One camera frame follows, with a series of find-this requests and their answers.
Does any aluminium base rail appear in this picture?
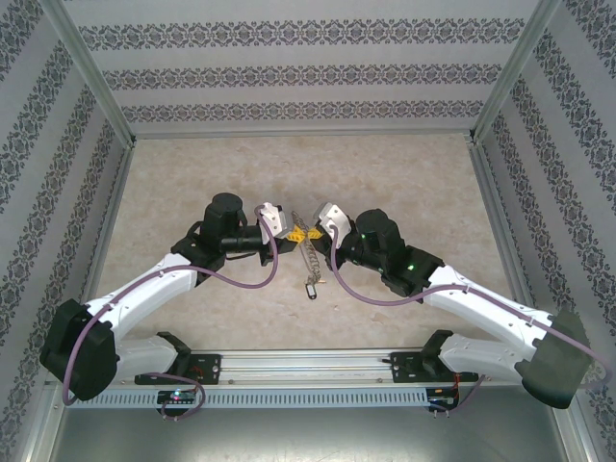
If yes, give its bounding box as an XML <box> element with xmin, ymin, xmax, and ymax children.
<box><xmin>45</xmin><ymin>349</ymin><xmax>526</xmax><ymax>387</ymax></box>

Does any aluminium right side beam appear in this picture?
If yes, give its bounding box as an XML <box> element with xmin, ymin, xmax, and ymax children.
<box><xmin>469</xmin><ymin>139</ymin><xmax>530</xmax><ymax>309</ymax></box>

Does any metal plate with key rings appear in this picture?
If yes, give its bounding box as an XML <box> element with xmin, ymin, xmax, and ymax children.
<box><xmin>288</xmin><ymin>211</ymin><xmax>322</xmax><ymax>285</ymax></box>

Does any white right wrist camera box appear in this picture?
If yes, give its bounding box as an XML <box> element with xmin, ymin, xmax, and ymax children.
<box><xmin>312</xmin><ymin>201</ymin><xmax>355</xmax><ymax>242</ymax></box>

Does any aluminium left side beam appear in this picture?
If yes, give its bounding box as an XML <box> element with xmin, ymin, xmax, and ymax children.
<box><xmin>76</xmin><ymin>141</ymin><xmax>139</xmax><ymax>309</ymax></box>

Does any aluminium frame post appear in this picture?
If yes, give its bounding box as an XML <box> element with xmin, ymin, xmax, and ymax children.
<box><xmin>469</xmin><ymin>0</ymin><xmax>564</xmax><ymax>143</ymax></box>
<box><xmin>38</xmin><ymin>0</ymin><xmax>139</xmax><ymax>145</ymax></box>

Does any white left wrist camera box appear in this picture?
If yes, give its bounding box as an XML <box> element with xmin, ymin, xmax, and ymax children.
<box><xmin>253</xmin><ymin>201</ymin><xmax>295</xmax><ymax>240</ymax></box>

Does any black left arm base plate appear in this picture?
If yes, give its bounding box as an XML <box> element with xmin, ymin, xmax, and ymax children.
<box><xmin>134</xmin><ymin>353</ymin><xmax>223</xmax><ymax>387</ymax></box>

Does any aluminium left frame post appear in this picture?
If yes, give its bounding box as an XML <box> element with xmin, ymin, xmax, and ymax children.
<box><xmin>38</xmin><ymin>0</ymin><xmax>139</xmax><ymax>145</ymax></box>

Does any controller circuit board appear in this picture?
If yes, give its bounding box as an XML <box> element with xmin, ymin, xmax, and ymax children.
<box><xmin>427</xmin><ymin>387</ymin><xmax>462</xmax><ymax>413</ymax></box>
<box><xmin>157</xmin><ymin>389</ymin><xmax>199</xmax><ymax>405</ymax></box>

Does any aluminium right frame post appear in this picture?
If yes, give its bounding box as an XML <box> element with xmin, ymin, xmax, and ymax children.
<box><xmin>469</xmin><ymin>0</ymin><xmax>564</xmax><ymax>143</ymax></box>

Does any aluminium beam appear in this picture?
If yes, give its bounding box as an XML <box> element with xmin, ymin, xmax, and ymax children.
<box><xmin>76</xmin><ymin>141</ymin><xmax>139</xmax><ymax>309</ymax></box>
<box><xmin>469</xmin><ymin>139</ymin><xmax>530</xmax><ymax>309</ymax></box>

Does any key with black tag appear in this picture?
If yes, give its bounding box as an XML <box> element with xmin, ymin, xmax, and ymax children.
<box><xmin>302</xmin><ymin>275</ymin><xmax>329</xmax><ymax>302</ymax></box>

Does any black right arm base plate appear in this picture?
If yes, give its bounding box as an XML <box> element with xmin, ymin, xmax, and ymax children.
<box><xmin>388</xmin><ymin>350</ymin><xmax>480</xmax><ymax>385</ymax></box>

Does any perforated grey cable duct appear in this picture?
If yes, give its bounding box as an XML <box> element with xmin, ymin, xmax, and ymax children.
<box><xmin>66</xmin><ymin>388</ymin><xmax>429</xmax><ymax>410</ymax></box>

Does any grey metal sheet panel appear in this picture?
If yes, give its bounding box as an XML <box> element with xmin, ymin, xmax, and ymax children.
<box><xmin>47</xmin><ymin>384</ymin><xmax>586</xmax><ymax>462</ymax></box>

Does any left controller circuit board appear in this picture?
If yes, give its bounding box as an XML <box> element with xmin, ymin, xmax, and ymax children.
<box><xmin>157</xmin><ymin>389</ymin><xmax>199</xmax><ymax>405</ymax></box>

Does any right controller circuit board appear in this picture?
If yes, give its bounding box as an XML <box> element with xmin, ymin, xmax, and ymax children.
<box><xmin>427</xmin><ymin>387</ymin><xmax>462</xmax><ymax>413</ymax></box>

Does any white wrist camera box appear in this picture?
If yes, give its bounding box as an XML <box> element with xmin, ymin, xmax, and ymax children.
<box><xmin>253</xmin><ymin>201</ymin><xmax>295</xmax><ymax>240</ymax></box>
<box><xmin>312</xmin><ymin>201</ymin><xmax>355</xmax><ymax>242</ymax></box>

